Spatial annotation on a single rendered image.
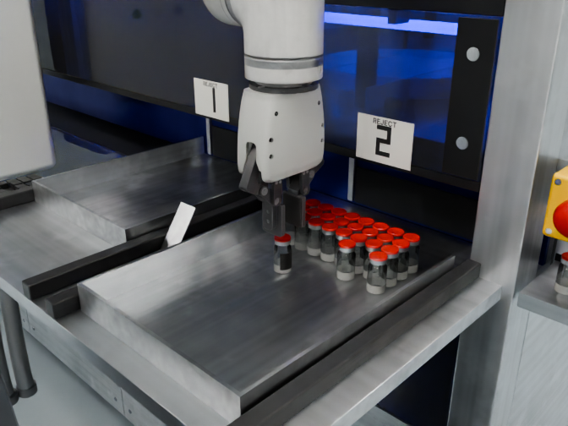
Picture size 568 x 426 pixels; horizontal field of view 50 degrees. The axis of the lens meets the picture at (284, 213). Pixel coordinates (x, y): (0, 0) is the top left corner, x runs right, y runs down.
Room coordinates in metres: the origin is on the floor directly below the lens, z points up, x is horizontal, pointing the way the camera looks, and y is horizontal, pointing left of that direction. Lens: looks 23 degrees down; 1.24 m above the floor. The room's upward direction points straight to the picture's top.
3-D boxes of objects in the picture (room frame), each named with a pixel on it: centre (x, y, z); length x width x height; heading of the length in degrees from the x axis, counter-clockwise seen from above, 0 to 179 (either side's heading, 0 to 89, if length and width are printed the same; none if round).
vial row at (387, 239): (0.69, -0.08, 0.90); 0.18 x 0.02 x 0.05; 46
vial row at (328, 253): (0.68, -0.07, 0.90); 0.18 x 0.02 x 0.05; 46
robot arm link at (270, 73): (0.66, 0.00, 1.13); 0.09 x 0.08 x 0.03; 136
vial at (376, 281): (0.61, -0.11, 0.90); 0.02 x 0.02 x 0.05
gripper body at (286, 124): (0.66, 0.00, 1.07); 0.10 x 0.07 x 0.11; 136
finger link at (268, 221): (0.64, 0.02, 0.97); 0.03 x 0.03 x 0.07; 46
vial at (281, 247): (0.65, 0.00, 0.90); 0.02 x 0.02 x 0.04
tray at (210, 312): (0.60, 0.01, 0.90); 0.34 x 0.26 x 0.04; 136
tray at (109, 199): (0.91, 0.18, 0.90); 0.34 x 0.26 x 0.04; 136
